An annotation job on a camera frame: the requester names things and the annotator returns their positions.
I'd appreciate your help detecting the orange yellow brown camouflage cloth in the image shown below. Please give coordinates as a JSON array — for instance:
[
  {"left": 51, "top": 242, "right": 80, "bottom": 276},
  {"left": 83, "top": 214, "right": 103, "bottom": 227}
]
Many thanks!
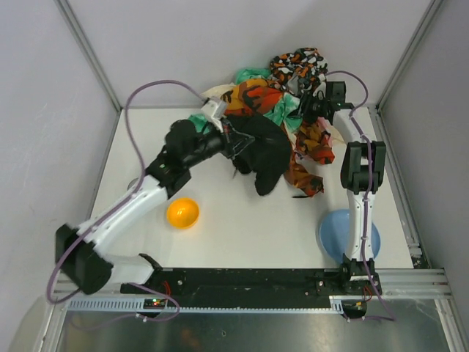
[{"left": 221, "top": 78, "right": 335, "bottom": 198}]

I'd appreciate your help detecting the black orange white camouflage cloth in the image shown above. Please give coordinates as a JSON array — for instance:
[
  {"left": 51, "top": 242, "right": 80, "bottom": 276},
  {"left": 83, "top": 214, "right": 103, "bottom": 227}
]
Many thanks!
[{"left": 269, "top": 48, "right": 328, "bottom": 97}]

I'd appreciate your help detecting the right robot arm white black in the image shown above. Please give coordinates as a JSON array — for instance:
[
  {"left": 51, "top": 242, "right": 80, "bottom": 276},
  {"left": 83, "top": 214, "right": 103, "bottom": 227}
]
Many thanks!
[{"left": 306, "top": 81, "right": 386, "bottom": 296}]

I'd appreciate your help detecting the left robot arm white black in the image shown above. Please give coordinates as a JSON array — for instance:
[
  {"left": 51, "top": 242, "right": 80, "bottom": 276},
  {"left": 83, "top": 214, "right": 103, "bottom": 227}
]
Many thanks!
[{"left": 55, "top": 119, "right": 255, "bottom": 295}]

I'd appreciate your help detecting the green white tie-dye cloth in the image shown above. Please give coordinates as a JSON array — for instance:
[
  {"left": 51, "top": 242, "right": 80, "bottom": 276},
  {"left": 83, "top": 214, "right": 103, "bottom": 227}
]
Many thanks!
[{"left": 188, "top": 66, "right": 305, "bottom": 135}]

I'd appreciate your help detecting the cream beige cloth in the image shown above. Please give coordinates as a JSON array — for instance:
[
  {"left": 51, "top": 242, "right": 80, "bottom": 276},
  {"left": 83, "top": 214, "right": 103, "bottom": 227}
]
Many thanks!
[{"left": 201, "top": 83, "right": 236, "bottom": 103}]

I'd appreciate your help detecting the orange plastic bowl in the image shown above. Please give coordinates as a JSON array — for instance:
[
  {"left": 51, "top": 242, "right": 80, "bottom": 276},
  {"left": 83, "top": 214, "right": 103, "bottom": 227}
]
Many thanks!
[{"left": 166, "top": 197, "right": 200, "bottom": 230}]

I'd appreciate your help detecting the black mesh cup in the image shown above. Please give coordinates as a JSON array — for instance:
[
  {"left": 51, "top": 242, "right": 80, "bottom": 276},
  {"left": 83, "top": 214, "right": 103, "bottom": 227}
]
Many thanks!
[{"left": 127, "top": 178, "right": 139, "bottom": 190}]

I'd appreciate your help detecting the light blue plate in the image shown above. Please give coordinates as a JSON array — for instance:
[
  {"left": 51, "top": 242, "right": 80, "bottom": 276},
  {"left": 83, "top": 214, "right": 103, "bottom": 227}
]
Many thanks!
[{"left": 318, "top": 208, "right": 382, "bottom": 264}]

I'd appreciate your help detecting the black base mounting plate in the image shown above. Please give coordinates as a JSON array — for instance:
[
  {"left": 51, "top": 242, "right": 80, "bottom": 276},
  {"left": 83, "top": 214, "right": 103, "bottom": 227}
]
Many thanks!
[{"left": 143, "top": 268, "right": 372, "bottom": 303}]

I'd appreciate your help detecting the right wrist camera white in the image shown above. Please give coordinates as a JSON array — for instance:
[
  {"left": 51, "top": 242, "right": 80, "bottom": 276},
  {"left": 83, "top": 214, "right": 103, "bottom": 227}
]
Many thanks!
[{"left": 313, "top": 78, "right": 327, "bottom": 98}]

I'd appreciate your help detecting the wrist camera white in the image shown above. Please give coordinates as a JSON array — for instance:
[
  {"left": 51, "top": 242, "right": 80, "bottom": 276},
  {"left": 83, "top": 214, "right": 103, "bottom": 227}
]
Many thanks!
[
  {"left": 201, "top": 97, "right": 227, "bottom": 121},
  {"left": 313, "top": 78, "right": 327, "bottom": 98}
]

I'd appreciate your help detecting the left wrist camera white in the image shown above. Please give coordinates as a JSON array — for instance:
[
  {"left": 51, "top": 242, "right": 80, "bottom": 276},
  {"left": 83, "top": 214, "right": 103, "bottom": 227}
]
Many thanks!
[{"left": 201, "top": 97, "right": 227, "bottom": 121}]

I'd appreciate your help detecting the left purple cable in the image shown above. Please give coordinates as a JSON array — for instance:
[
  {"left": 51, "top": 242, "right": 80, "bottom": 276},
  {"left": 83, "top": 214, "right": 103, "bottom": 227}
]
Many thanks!
[{"left": 45, "top": 78, "right": 221, "bottom": 323}]

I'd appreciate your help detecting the right aluminium frame post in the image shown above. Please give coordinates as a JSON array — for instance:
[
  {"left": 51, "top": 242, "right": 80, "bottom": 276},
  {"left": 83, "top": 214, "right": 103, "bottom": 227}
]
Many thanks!
[{"left": 375, "top": 0, "right": 446, "bottom": 111}]

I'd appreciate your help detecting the aluminium frame post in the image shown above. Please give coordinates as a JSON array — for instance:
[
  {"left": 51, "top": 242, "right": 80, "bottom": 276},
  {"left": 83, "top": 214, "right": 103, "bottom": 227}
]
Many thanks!
[
  {"left": 375, "top": 0, "right": 446, "bottom": 111},
  {"left": 53, "top": 0, "right": 122, "bottom": 113}
]

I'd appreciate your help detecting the grey slotted cable duct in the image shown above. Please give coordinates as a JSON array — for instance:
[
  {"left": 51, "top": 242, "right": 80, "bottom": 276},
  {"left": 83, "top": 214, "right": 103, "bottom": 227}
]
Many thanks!
[{"left": 67, "top": 296, "right": 367, "bottom": 314}]

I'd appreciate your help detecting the left aluminium frame post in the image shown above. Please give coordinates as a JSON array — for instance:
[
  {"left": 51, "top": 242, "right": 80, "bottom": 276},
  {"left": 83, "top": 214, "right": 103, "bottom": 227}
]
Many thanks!
[{"left": 53, "top": 0, "right": 122, "bottom": 113}]

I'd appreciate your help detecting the aluminium extrusion rail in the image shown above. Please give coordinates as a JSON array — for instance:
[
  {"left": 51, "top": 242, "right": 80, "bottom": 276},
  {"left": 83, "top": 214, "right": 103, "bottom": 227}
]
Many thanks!
[{"left": 52, "top": 269, "right": 452, "bottom": 299}]

